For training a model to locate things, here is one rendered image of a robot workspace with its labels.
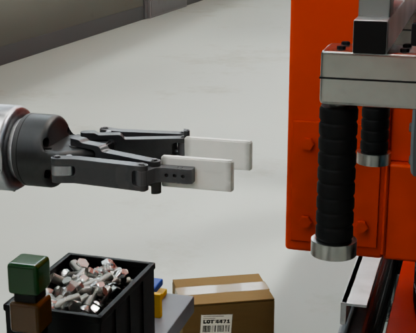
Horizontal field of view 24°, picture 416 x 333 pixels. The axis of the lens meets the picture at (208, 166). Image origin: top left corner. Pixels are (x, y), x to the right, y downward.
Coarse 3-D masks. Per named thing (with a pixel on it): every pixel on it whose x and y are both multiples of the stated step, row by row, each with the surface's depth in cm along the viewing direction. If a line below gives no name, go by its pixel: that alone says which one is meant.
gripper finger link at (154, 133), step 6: (120, 132) 102; (126, 132) 101; (132, 132) 101; (138, 132) 101; (144, 132) 101; (150, 132) 101; (156, 132) 101; (162, 132) 101; (168, 132) 101; (174, 132) 101; (180, 132) 101
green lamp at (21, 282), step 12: (12, 264) 115; (24, 264) 114; (36, 264) 114; (48, 264) 117; (12, 276) 115; (24, 276) 114; (36, 276) 114; (48, 276) 117; (12, 288) 115; (24, 288) 115; (36, 288) 114
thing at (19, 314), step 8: (48, 296) 118; (16, 304) 116; (24, 304) 116; (32, 304) 115; (40, 304) 116; (48, 304) 118; (16, 312) 116; (24, 312) 116; (32, 312) 115; (40, 312) 116; (48, 312) 118; (16, 320) 116; (24, 320) 116; (32, 320) 116; (40, 320) 116; (48, 320) 118; (16, 328) 117; (24, 328) 116; (32, 328) 116; (40, 328) 116
